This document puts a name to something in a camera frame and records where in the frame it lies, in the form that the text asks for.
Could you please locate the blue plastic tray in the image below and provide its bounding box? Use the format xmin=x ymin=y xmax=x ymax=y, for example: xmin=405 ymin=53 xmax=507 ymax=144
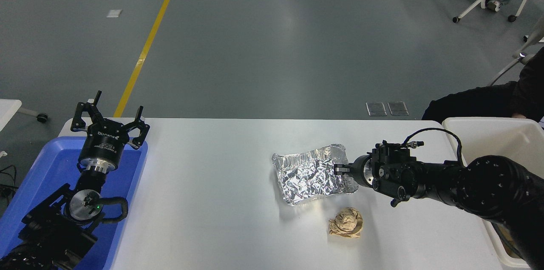
xmin=0 ymin=136 xmax=149 ymax=270

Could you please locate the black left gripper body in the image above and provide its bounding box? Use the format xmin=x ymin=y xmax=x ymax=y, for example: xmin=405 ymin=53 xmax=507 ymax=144
xmin=79 ymin=119 xmax=130 ymax=165

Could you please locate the crumpled tan paper ball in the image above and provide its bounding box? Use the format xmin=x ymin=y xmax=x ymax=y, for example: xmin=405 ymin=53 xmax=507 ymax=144
xmin=329 ymin=207 xmax=364 ymax=239

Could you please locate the black cable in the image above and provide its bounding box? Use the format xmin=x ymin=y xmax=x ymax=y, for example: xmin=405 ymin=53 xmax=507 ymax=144
xmin=0 ymin=165 xmax=18 ymax=205

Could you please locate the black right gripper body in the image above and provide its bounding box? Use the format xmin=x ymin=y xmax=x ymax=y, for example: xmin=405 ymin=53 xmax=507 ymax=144
xmin=349 ymin=155 xmax=370 ymax=187

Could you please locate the large pale plastic bin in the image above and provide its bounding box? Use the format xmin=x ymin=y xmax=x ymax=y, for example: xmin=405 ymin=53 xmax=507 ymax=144
xmin=442 ymin=117 xmax=544 ymax=269

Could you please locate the white side table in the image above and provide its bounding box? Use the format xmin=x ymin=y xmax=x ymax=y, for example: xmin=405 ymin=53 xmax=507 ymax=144
xmin=0 ymin=99 xmax=41 ymax=132

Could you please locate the person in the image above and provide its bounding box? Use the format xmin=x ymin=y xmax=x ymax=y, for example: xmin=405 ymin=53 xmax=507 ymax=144
xmin=422 ymin=47 xmax=544 ymax=125

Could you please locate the grey floor plate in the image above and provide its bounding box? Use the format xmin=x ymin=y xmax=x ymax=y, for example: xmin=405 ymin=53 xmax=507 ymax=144
xmin=388 ymin=101 xmax=410 ymax=117
xmin=366 ymin=102 xmax=388 ymax=117

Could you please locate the silver foil tray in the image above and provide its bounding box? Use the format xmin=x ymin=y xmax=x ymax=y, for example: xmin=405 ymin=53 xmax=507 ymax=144
xmin=272 ymin=143 xmax=360 ymax=206

